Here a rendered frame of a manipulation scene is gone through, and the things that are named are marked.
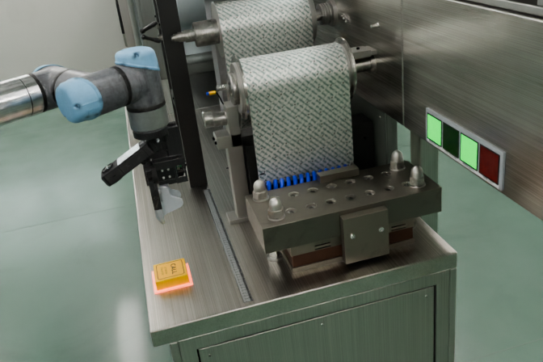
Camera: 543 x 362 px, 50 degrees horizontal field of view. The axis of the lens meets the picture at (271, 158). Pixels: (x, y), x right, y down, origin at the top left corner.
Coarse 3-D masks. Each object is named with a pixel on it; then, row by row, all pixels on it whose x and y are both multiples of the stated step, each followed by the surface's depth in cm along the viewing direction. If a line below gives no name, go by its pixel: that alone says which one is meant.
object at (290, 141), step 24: (264, 120) 129; (288, 120) 130; (312, 120) 132; (336, 120) 134; (264, 144) 131; (288, 144) 133; (312, 144) 134; (336, 144) 136; (264, 168) 133; (288, 168) 135; (312, 168) 137
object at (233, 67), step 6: (348, 60) 130; (234, 66) 127; (348, 66) 130; (234, 72) 128; (240, 78) 126; (240, 84) 125; (240, 90) 126; (240, 96) 127; (240, 102) 129; (240, 108) 130
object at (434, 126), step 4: (428, 116) 114; (428, 120) 115; (432, 120) 113; (436, 120) 111; (428, 124) 115; (432, 124) 113; (436, 124) 112; (440, 124) 110; (428, 128) 115; (432, 128) 114; (436, 128) 112; (440, 128) 111; (428, 132) 116; (432, 132) 114; (436, 132) 112; (440, 132) 111; (428, 136) 116; (432, 136) 114; (436, 136) 113; (440, 136) 111; (432, 140) 115; (436, 140) 113
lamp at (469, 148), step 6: (462, 138) 104; (468, 138) 102; (462, 144) 104; (468, 144) 102; (474, 144) 100; (462, 150) 104; (468, 150) 103; (474, 150) 100; (462, 156) 105; (468, 156) 103; (474, 156) 101; (468, 162) 103; (474, 162) 101; (474, 168) 102
